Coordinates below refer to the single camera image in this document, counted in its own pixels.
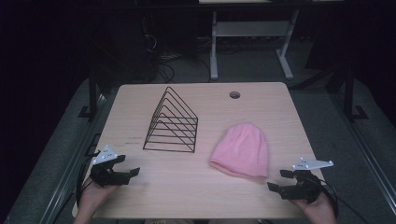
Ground person's left hand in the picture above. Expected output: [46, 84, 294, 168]
[78, 177, 121, 219]

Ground white metal desk frame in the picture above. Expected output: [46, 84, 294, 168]
[198, 0, 301, 81]

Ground black floor cables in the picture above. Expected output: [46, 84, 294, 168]
[141, 31, 213, 84]

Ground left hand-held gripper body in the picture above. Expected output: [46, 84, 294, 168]
[89, 144, 132, 188]

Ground aluminium frame rail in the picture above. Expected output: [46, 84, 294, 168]
[330, 92, 396, 207]
[38, 92, 108, 224]

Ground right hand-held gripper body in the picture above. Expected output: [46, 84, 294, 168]
[279, 157, 334, 205]

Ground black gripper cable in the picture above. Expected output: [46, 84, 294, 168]
[76, 149, 101, 207]
[320, 177, 372, 224]

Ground person's right hand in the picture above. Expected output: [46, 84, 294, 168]
[290, 190, 338, 224]

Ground black metal stand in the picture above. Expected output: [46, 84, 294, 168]
[341, 65, 370, 123]
[78, 65, 105, 121]

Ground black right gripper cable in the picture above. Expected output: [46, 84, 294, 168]
[320, 177, 372, 224]

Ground pink knit beanie hat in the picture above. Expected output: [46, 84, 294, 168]
[208, 122, 270, 180]

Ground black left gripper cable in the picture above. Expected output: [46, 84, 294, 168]
[76, 149, 101, 207]

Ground black wire file rack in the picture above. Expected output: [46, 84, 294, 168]
[142, 86, 199, 154]

